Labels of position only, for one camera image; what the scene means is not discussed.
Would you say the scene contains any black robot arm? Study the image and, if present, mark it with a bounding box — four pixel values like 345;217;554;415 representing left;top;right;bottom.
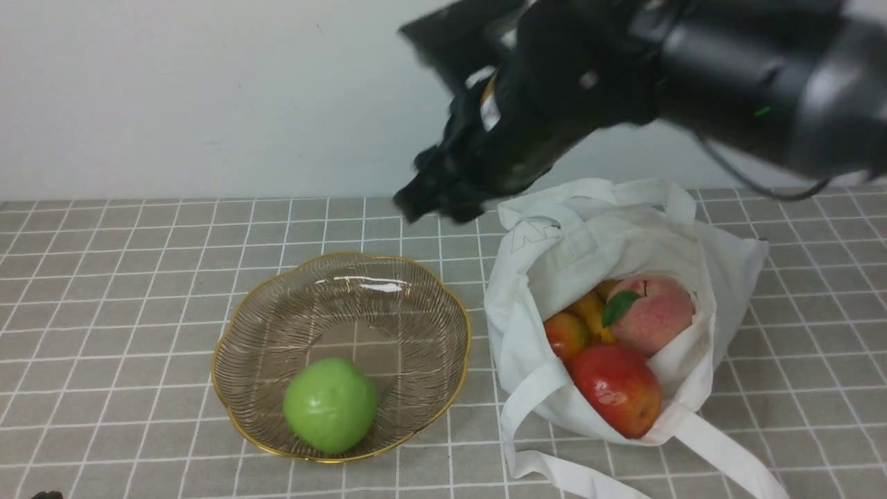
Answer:
393;1;886;224

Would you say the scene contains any green apple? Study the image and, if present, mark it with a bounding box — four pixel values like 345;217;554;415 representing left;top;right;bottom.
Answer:
283;357;379;455

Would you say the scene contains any pink peach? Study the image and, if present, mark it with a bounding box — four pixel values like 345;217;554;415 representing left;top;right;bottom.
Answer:
602;274;696;358

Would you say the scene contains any small red-orange fruit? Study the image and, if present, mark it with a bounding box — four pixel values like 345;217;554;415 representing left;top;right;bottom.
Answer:
543;310;592;361

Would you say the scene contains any white cloth tote bag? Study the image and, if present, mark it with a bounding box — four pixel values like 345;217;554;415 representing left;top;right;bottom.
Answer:
484;179;787;498

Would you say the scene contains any large red apple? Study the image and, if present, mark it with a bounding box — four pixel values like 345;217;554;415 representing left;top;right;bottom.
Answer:
565;343;663;439

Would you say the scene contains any gold-rimmed glass fruit bowl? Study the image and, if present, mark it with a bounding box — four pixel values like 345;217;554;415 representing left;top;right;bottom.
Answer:
211;252;473;464

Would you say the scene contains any grey checked tablecloth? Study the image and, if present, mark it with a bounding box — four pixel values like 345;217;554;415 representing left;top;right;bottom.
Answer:
1;187;886;498

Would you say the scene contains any yellow fruit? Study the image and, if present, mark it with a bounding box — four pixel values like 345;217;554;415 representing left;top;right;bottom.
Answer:
568;280;620;344

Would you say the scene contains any dark object at bottom edge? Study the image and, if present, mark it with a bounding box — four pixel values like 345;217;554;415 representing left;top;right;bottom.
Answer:
31;491;64;499

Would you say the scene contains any black cable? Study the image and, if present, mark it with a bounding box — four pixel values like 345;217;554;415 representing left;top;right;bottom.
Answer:
696;135;832;202

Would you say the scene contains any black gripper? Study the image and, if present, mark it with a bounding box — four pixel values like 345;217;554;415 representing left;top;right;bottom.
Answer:
393;1;655;225

